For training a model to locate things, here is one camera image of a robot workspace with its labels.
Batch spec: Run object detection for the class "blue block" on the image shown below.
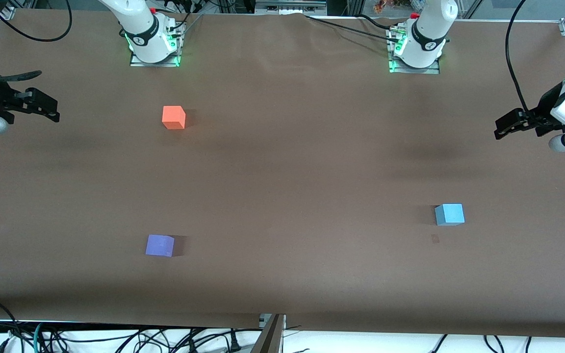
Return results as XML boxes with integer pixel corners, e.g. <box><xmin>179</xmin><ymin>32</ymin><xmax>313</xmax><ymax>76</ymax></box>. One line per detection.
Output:
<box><xmin>435</xmin><ymin>203</ymin><xmax>465</xmax><ymax>227</ymax></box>

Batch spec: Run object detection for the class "orange block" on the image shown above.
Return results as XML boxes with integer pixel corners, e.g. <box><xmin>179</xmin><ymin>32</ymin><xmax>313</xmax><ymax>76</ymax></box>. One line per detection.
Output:
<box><xmin>162</xmin><ymin>105</ymin><xmax>186</xmax><ymax>130</ymax></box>

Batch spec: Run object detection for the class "purple block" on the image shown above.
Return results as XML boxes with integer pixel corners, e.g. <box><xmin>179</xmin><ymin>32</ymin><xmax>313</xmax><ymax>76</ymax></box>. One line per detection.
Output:
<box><xmin>145</xmin><ymin>234</ymin><xmax>175</xmax><ymax>257</ymax></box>

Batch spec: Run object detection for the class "grey box behind table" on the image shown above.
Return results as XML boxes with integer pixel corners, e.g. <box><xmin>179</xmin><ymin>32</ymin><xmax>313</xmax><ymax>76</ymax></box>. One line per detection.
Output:
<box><xmin>255</xmin><ymin>0</ymin><xmax>328</xmax><ymax>16</ymax></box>

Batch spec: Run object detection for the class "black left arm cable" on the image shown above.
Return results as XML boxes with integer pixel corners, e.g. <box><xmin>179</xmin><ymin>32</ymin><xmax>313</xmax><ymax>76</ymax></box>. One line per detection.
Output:
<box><xmin>505</xmin><ymin>0</ymin><xmax>531</xmax><ymax>114</ymax></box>

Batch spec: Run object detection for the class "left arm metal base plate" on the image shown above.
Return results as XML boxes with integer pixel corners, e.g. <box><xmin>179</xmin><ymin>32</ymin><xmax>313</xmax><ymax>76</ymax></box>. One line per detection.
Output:
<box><xmin>387</xmin><ymin>27</ymin><xmax>441</xmax><ymax>75</ymax></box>

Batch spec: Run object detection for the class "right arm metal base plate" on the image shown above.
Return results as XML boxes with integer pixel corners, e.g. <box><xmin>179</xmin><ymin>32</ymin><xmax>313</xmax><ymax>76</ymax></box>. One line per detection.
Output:
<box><xmin>129</xmin><ymin>20</ymin><xmax>181</xmax><ymax>68</ymax></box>

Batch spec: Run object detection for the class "black cable on table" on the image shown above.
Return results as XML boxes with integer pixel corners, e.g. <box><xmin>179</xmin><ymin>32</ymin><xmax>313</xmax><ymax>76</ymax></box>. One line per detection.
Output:
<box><xmin>304</xmin><ymin>14</ymin><xmax>401</xmax><ymax>40</ymax></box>

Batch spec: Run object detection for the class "teal cable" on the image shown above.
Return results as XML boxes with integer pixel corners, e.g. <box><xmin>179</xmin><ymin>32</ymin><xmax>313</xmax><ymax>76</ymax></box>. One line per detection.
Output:
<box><xmin>31</xmin><ymin>322</ymin><xmax>51</xmax><ymax>353</ymax></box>

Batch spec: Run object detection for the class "black plug cable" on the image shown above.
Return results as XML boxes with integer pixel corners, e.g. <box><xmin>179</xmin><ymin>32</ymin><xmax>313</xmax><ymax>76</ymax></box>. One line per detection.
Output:
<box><xmin>184</xmin><ymin>328</ymin><xmax>263</xmax><ymax>353</ymax></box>

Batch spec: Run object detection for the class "aluminium frame post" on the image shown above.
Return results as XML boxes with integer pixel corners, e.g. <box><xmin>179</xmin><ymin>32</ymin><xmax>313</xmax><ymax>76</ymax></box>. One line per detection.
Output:
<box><xmin>251</xmin><ymin>314</ymin><xmax>287</xmax><ymax>353</ymax></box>

